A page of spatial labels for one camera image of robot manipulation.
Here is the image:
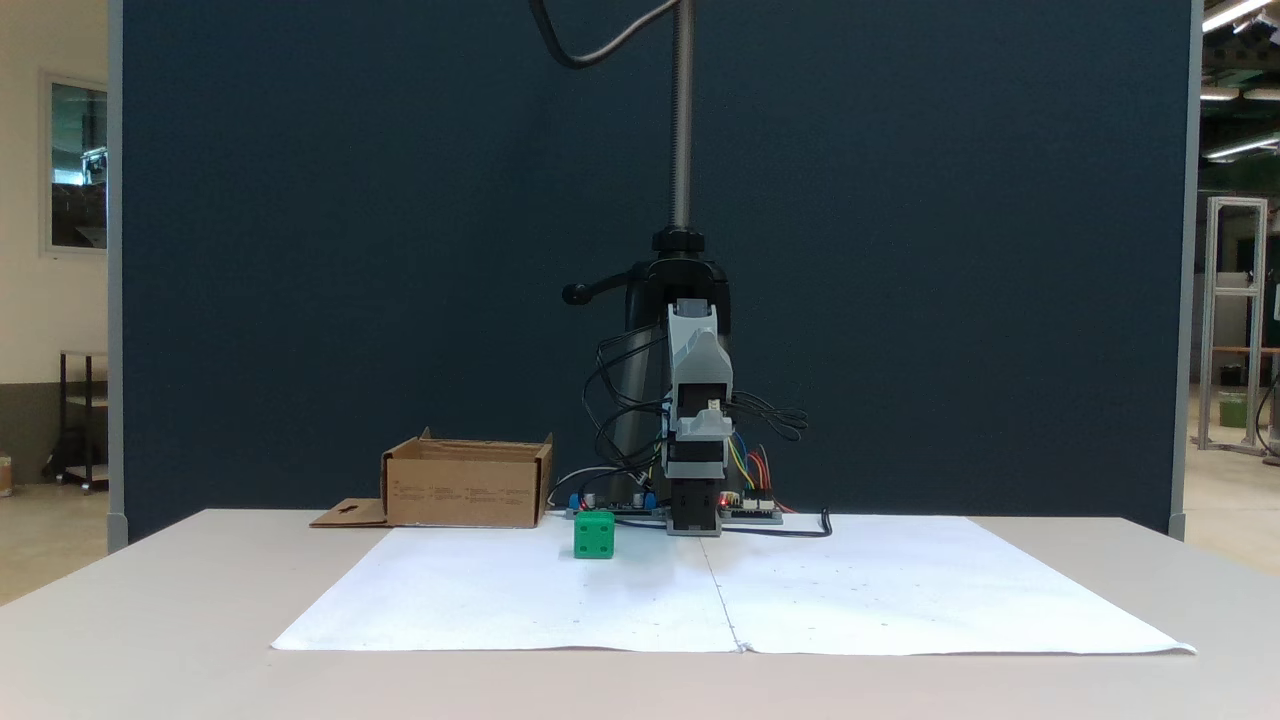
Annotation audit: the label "black cable on table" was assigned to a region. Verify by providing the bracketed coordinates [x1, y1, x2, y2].
[722, 508, 833, 539]

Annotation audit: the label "black shelf cart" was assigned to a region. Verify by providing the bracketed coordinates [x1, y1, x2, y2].
[42, 350, 109, 493]

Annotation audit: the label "circuit board with white connectors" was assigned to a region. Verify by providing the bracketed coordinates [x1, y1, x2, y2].
[722, 495, 784, 525]

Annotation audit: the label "circuit board with blue capacitors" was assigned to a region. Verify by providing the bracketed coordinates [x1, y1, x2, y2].
[565, 490, 668, 521]

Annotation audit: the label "coloured jumper wires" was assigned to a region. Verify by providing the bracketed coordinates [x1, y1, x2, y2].
[730, 432, 779, 503]

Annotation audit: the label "grey hanging cable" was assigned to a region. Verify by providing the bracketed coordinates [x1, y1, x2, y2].
[530, 0, 681, 71]

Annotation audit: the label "dark blue partition panel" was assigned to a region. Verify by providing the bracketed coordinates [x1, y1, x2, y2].
[108, 0, 1204, 546]

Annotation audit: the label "black tripod with metal pole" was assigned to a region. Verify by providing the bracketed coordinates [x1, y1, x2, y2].
[562, 0, 736, 511]

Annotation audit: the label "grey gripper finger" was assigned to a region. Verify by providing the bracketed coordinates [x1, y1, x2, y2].
[672, 404, 733, 443]

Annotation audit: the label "white paper sheet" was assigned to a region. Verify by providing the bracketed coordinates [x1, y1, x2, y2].
[272, 527, 741, 653]
[700, 515, 1197, 658]

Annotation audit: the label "aluminium profile frame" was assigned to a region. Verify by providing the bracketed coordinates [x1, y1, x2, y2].
[1197, 196, 1271, 456]

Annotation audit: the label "green die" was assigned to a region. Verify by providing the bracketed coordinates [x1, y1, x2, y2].
[574, 510, 616, 560]

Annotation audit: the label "brown cardboard box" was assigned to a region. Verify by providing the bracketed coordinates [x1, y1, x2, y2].
[310, 428, 554, 529]

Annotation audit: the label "white framed window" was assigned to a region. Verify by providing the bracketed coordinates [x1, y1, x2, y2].
[40, 72, 109, 259]

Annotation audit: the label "ceiling strip light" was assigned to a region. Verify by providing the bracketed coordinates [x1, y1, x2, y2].
[1203, 0, 1276, 33]
[1205, 135, 1280, 161]

